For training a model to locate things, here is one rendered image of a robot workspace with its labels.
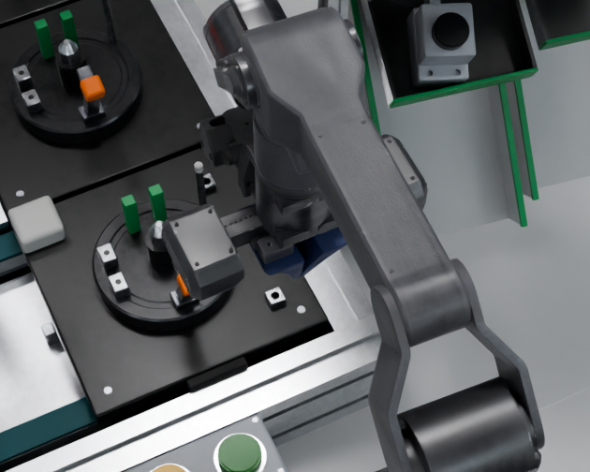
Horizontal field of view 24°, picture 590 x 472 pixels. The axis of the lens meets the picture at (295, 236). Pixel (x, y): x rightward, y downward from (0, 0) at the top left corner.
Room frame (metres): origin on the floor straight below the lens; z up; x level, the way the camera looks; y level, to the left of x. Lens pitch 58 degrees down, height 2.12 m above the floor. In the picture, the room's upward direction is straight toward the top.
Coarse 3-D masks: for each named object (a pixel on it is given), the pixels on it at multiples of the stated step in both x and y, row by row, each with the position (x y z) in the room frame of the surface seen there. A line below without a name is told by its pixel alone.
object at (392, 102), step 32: (384, 0) 0.80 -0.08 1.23; (416, 0) 0.80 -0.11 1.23; (448, 0) 0.81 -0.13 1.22; (480, 0) 0.81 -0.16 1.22; (512, 0) 0.80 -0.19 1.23; (384, 32) 0.78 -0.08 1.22; (480, 32) 0.78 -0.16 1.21; (512, 32) 0.79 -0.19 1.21; (384, 64) 0.74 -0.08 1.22; (480, 64) 0.76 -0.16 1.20; (512, 64) 0.76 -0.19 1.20; (416, 96) 0.71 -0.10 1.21
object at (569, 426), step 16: (576, 400) 0.59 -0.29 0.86; (544, 416) 0.58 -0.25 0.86; (560, 416) 0.58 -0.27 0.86; (576, 416) 0.58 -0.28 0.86; (544, 432) 0.56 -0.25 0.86; (560, 432) 0.56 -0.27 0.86; (576, 432) 0.56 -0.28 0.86; (544, 448) 0.54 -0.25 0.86; (560, 448) 0.54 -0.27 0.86; (576, 448) 0.54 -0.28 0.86; (544, 464) 0.53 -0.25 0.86; (560, 464) 0.53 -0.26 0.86; (576, 464) 0.53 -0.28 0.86
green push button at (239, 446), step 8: (224, 440) 0.50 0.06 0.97; (232, 440) 0.50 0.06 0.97; (240, 440) 0.50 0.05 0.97; (248, 440) 0.50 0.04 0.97; (256, 440) 0.50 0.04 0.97; (224, 448) 0.49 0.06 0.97; (232, 448) 0.49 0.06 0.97; (240, 448) 0.49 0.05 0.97; (248, 448) 0.49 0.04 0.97; (256, 448) 0.49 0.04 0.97; (224, 456) 0.49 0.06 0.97; (232, 456) 0.49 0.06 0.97; (240, 456) 0.49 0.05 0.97; (248, 456) 0.49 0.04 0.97; (256, 456) 0.49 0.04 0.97; (224, 464) 0.48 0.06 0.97; (232, 464) 0.48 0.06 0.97; (240, 464) 0.48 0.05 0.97; (248, 464) 0.48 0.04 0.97; (256, 464) 0.48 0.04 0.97
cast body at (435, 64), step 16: (432, 0) 0.79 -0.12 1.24; (416, 16) 0.76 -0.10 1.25; (432, 16) 0.75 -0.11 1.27; (448, 16) 0.74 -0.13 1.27; (464, 16) 0.75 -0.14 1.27; (416, 32) 0.75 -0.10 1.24; (432, 32) 0.74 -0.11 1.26; (448, 32) 0.73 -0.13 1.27; (464, 32) 0.73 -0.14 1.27; (416, 48) 0.75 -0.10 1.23; (432, 48) 0.73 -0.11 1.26; (448, 48) 0.72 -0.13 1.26; (464, 48) 0.73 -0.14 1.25; (416, 64) 0.74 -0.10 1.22; (432, 64) 0.73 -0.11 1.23; (448, 64) 0.73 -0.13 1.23; (464, 64) 0.73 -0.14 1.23; (416, 80) 0.73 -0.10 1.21; (432, 80) 0.72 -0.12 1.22; (448, 80) 0.72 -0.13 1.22; (464, 80) 0.73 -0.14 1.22
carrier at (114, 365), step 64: (128, 192) 0.78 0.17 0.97; (192, 192) 0.78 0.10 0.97; (64, 256) 0.70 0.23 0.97; (128, 256) 0.69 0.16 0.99; (64, 320) 0.63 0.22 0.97; (128, 320) 0.62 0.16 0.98; (192, 320) 0.62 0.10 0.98; (256, 320) 0.63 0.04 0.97; (320, 320) 0.63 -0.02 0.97; (128, 384) 0.56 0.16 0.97
